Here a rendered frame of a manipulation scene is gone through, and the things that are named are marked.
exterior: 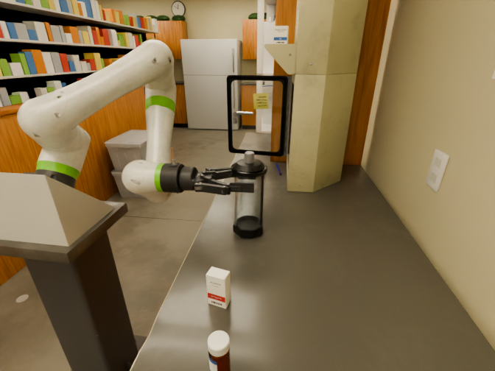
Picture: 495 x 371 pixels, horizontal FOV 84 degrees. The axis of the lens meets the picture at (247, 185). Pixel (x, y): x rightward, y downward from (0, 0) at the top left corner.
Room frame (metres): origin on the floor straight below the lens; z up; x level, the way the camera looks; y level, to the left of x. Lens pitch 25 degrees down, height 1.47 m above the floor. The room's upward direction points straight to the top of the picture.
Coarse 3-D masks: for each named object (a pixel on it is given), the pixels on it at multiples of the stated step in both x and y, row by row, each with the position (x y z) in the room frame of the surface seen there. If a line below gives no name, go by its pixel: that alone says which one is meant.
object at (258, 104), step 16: (240, 80) 1.44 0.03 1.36; (240, 96) 1.44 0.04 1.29; (256, 96) 1.42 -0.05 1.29; (272, 96) 1.40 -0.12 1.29; (240, 112) 1.44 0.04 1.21; (256, 112) 1.42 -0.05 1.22; (272, 112) 1.40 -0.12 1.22; (240, 128) 1.44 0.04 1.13; (256, 128) 1.42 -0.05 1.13; (272, 128) 1.40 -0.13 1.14; (240, 144) 1.44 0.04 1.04; (256, 144) 1.42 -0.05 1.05; (272, 144) 1.40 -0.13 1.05
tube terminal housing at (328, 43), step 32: (320, 0) 1.07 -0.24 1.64; (352, 0) 1.12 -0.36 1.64; (320, 32) 1.07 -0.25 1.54; (352, 32) 1.14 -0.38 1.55; (320, 64) 1.06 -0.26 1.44; (352, 64) 1.16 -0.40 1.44; (320, 96) 1.06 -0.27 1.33; (352, 96) 1.18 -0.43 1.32; (320, 128) 1.06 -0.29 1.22; (320, 160) 1.08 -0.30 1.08
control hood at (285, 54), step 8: (272, 48) 1.08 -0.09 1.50; (280, 48) 1.08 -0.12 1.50; (288, 48) 1.08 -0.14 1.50; (296, 48) 1.08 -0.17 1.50; (272, 56) 1.09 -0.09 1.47; (280, 56) 1.08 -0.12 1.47; (288, 56) 1.08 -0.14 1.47; (280, 64) 1.08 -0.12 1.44; (288, 64) 1.08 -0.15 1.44; (288, 72) 1.08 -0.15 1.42
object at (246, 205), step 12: (264, 168) 0.76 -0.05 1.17; (240, 180) 0.73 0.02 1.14; (252, 180) 0.72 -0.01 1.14; (240, 192) 0.73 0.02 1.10; (240, 204) 0.73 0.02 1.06; (252, 204) 0.73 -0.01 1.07; (240, 216) 0.73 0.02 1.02; (252, 216) 0.73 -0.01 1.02; (240, 228) 0.73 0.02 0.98; (252, 228) 0.73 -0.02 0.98
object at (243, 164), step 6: (246, 156) 0.76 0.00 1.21; (252, 156) 0.76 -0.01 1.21; (240, 162) 0.77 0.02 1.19; (246, 162) 0.76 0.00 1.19; (252, 162) 0.76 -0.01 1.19; (258, 162) 0.77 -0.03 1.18; (240, 168) 0.74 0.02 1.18; (246, 168) 0.73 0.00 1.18; (252, 168) 0.73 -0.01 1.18; (258, 168) 0.74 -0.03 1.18
